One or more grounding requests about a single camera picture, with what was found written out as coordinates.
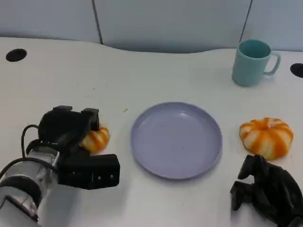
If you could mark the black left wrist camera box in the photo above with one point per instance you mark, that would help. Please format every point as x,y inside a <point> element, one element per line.
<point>92,172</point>

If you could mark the orange and white bread roll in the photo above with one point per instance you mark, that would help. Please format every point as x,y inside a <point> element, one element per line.
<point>266,139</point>
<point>98,139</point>

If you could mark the grey-blue partition panel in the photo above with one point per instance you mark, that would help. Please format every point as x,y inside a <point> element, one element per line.
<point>170,21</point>
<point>47,16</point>
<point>277,19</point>

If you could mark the lilac plate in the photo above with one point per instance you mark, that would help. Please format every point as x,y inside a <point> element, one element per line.
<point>176,142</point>

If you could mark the pale green mug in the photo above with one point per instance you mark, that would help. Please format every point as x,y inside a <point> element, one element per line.
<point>249,68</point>

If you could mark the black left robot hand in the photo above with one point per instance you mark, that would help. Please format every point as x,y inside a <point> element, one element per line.
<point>64,127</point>

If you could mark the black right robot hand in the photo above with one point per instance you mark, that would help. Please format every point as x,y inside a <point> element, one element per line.
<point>277,189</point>

